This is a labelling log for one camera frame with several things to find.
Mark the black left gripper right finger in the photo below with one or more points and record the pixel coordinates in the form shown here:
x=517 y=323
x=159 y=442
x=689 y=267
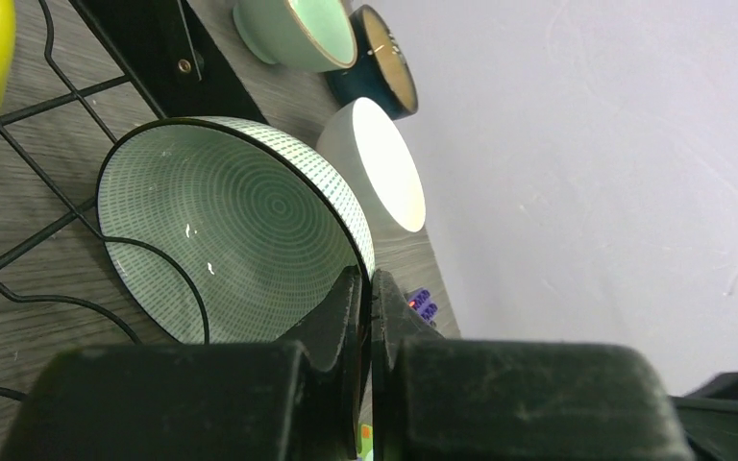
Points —
x=450 y=399

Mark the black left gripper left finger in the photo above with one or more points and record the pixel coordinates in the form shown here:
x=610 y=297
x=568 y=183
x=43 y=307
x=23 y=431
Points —
x=295 y=398

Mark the mint textured bowl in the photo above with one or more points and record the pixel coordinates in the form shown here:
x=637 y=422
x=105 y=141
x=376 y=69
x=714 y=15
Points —
x=225 y=229

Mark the white ribbed bowl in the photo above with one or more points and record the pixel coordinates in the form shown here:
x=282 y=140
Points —
x=366 y=148

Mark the dark blue glazed bowl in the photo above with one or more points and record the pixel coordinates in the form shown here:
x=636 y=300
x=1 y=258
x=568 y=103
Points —
x=380 y=73

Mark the celadon bowl with flower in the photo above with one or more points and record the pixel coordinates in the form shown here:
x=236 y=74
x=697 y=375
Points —
x=310 y=35

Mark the black wire dish rack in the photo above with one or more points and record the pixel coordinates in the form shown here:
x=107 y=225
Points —
x=61 y=291

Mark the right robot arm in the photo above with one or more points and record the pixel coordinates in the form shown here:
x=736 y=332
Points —
x=709 y=418

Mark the green owl toy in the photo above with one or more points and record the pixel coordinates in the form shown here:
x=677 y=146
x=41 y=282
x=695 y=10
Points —
x=366 y=451

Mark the grey building block plate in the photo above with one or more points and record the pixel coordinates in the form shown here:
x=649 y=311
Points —
x=420 y=300

